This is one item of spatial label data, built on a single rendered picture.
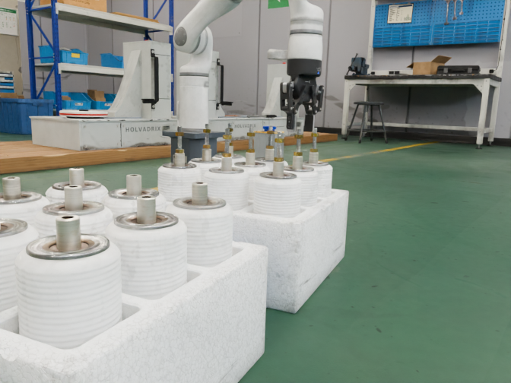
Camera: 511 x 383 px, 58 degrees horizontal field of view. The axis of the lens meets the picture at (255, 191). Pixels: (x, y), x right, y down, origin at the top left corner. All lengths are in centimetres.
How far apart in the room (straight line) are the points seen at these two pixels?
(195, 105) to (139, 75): 203
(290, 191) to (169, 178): 27
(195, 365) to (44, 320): 20
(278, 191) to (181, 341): 44
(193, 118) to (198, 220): 87
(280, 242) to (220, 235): 26
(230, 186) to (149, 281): 44
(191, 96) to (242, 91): 618
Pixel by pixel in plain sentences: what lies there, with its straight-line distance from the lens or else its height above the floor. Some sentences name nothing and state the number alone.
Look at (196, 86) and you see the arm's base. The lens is 146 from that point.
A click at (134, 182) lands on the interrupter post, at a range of 72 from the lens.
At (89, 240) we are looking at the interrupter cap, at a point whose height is 25.
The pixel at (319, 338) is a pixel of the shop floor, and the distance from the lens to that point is 84.
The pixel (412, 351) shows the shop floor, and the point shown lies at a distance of 85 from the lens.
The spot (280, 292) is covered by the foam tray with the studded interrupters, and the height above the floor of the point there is 4.
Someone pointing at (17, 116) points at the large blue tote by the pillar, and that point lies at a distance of 545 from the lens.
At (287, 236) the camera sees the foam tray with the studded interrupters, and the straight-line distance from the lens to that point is 87.
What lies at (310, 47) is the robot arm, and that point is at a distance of 101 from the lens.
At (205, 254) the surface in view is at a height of 19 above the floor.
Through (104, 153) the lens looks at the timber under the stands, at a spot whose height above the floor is 7.
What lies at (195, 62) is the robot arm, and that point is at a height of 51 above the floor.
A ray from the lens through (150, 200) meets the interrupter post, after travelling 56.
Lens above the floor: 39
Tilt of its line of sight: 11 degrees down
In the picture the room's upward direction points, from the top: 2 degrees clockwise
